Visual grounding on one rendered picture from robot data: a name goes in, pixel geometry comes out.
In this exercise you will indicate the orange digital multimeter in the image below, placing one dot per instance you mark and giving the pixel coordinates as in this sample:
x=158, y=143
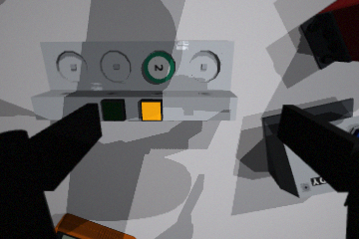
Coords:
x=74, y=227

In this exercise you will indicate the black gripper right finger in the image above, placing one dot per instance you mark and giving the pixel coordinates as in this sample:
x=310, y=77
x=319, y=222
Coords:
x=332, y=152

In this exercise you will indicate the white key panel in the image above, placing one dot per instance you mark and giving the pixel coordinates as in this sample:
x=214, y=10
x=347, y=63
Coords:
x=294, y=175

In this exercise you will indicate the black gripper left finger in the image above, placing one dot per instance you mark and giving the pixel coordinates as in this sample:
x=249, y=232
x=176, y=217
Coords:
x=57, y=149

